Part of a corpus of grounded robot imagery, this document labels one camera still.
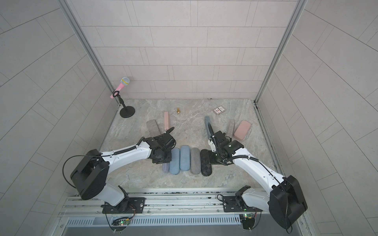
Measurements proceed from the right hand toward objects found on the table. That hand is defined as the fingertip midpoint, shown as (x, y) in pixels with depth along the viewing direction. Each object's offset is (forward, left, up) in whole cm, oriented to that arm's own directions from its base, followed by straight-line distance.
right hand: (207, 160), depth 79 cm
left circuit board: (-24, +41, -3) cm, 48 cm away
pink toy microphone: (+45, +48, +23) cm, 70 cm away
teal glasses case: (+29, -3, -1) cm, 29 cm away
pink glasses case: (+21, -26, -5) cm, 34 cm away
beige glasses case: (+2, +7, -3) cm, 8 cm away
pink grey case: (+29, +24, +1) cm, 38 cm away
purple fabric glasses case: (-2, +23, -1) cm, 23 cm away
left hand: (+4, +21, -5) cm, 22 cm away
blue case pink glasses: (+1, +13, -3) cm, 13 cm away
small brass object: (+42, +18, -3) cm, 45 cm away
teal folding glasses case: (+20, -17, -1) cm, 26 cm away
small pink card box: (+40, -13, -4) cm, 42 cm away
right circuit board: (-27, -17, -11) cm, 33 cm away
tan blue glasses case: (0, +19, -4) cm, 19 cm away
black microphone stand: (+43, +55, -2) cm, 70 cm away
